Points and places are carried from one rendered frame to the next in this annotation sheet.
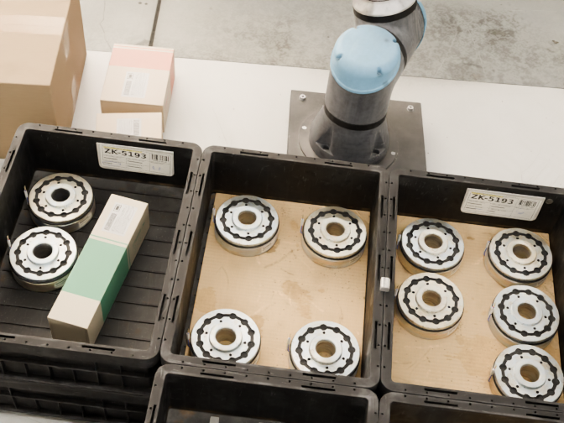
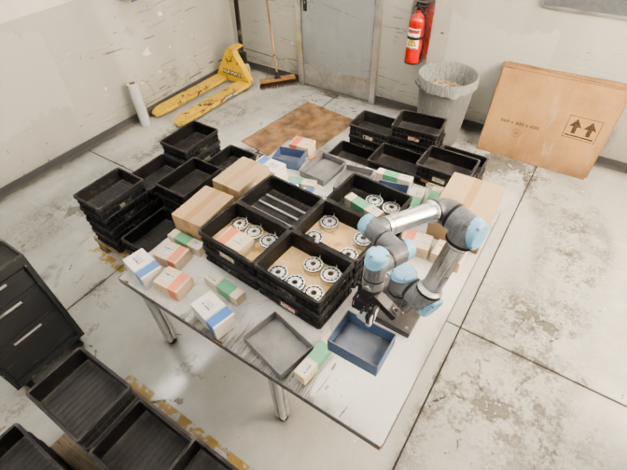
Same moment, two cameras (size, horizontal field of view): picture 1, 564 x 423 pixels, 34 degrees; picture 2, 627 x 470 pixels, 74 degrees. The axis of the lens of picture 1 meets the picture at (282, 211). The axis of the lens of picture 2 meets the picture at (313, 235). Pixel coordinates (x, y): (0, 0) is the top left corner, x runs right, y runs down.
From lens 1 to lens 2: 214 cm
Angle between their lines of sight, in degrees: 73
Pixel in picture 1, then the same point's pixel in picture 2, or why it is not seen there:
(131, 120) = (426, 242)
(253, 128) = not seen: hidden behind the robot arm
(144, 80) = not seen: hidden behind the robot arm
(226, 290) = (345, 231)
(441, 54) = not seen: outside the picture
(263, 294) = (340, 238)
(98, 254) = (364, 204)
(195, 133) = (424, 269)
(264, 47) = (578, 443)
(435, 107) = (410, 347)
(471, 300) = (309, 279)
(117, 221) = (373, 210)
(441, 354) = (299, 264)
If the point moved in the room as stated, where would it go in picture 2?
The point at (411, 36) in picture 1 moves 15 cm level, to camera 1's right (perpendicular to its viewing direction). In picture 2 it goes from (412, 297) to (397, 321)
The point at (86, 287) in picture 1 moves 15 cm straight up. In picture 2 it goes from (355, 200) to (357, 178)
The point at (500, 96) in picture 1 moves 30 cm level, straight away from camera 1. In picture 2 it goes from (407, 376) to (462, 432)
